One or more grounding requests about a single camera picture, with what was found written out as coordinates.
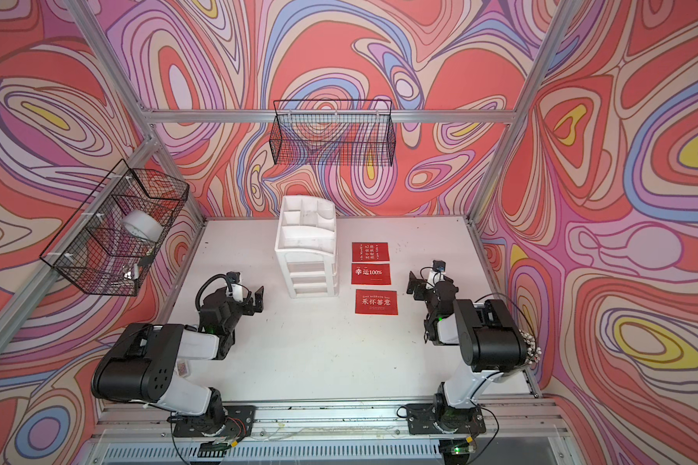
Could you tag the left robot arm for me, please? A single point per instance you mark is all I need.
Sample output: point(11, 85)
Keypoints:
point(142, 364)

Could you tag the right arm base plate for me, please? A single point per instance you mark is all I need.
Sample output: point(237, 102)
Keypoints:
point(428, 419)

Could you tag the black wire basket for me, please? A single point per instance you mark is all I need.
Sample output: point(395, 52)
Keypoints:
point(99, 256)
point(333, 132)

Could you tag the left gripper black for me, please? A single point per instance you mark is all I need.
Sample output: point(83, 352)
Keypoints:
point(258, 307)

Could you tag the black wire basket left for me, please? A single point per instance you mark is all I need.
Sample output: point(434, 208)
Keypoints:
point(99, 256)

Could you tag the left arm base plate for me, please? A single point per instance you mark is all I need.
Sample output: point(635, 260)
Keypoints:
point(233, 422)

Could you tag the white plastic drawer organizer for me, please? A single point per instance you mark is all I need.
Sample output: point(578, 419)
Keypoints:
point(306, 246)

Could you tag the white tape roll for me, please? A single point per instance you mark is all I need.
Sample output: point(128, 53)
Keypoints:
point(142, 226)

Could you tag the cup of white pencils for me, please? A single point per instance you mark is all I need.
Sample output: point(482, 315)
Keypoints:
point(534, 352)

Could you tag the black wire basket back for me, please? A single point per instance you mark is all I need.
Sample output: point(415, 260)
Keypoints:
point(333, 132)

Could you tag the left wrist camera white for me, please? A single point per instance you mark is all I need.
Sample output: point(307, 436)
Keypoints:
point(233, 285)

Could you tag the black clip in basket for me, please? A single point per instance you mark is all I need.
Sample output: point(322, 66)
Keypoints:
point(145, 262)

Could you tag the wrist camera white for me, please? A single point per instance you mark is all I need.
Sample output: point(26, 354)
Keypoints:
point(439, 268)
point(233, 285)

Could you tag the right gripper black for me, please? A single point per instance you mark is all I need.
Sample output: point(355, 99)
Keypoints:
point(420, 284)

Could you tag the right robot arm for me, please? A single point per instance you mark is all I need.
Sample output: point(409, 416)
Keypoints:
point(491, 344)

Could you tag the red postcard white text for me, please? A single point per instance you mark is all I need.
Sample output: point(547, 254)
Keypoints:
point(370, 252)

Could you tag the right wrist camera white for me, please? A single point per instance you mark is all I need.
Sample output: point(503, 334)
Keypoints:
point(439, 268)

